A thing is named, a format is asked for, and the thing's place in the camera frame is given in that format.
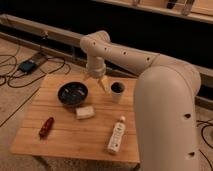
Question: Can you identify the red chili pepper toy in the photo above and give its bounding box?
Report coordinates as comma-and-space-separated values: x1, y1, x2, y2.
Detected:
39, 117, 54, 138

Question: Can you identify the black cable at right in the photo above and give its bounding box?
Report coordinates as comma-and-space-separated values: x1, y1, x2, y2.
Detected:
196, 118, 213, 171

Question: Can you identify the white plastic bottle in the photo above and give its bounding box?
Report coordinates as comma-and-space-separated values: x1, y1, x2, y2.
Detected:
107, 116, 126, 154

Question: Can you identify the white cup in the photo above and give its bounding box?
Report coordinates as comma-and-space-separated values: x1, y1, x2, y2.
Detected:
111, 82, 125, 103

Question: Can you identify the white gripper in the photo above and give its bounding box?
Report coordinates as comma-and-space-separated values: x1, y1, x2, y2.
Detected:
83, 56, 110, 94

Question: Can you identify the white sponge block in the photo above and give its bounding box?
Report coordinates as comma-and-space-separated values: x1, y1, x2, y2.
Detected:
76, 106, 95, 119

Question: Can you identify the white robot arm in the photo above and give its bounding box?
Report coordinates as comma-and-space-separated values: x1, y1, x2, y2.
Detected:
80, 31, 201, 171

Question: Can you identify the dark ceramic bowl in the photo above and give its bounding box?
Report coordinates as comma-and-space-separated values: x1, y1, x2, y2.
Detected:
57, 82, 88, 107

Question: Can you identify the wooden table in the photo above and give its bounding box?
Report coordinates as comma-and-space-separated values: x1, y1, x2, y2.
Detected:
10, 74, 139, 163

